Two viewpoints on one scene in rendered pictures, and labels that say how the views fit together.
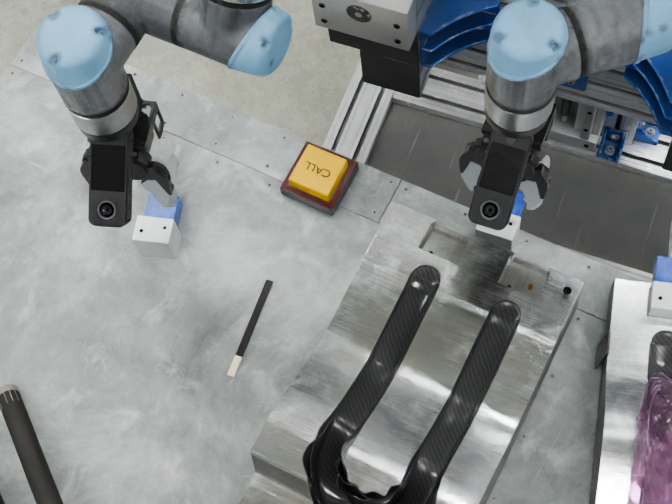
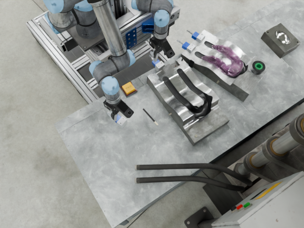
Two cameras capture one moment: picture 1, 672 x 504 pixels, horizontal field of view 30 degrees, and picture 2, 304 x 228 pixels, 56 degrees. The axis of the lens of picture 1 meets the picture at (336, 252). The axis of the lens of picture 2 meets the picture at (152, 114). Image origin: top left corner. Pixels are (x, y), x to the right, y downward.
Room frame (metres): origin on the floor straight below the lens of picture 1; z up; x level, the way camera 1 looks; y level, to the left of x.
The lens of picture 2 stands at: (0.39, 0.75, 2.41)
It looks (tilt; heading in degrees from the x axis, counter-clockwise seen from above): 67 degrees down; 286
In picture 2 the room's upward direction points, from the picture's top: 3 degrees clockwise
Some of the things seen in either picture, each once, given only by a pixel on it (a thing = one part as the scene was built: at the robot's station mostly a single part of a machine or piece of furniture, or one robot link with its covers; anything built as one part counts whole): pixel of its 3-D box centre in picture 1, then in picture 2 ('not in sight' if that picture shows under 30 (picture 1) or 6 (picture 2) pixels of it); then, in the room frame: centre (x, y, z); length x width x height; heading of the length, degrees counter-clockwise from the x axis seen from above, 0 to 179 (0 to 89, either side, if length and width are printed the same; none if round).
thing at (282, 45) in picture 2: not in sight; (280, 40); (-0.08, -0.68, 0.84); 0.20 x 0.15 x 0.07; 142
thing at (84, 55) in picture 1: (84, 59); (110, 87); (0.75, 0.22, 1.23); 0.09 x 0.08 x 0.11; 143
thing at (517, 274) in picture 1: (523, 280); (174, 65); (0.54, -0.22, 0.87); 0.05 x 0.05 x 0.04; 52
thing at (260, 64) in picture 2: not in sight; (258, 67); (0.04, -0.35, 0.93); 0.08 x 0.08 x 0.04
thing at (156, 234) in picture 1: (164, 205); (116, 117); (0.76, 0.21, 0.83); 0.13 x 0.05 x 0.05; 160
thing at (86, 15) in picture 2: not in sight; (82, 8); (1.08, -0.19, 1.20); 0.13 x 0.12 x 0.14; 53
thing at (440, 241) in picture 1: (445, 246); (160, 73); (0.60, -0.14, 0.87); 0.05 x 0.05 x 0.04; 52
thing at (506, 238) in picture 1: (509, 200); (155, 61); (0.67, -0.24, 0.83); 0.13 x 0.05 x 0.05; 148
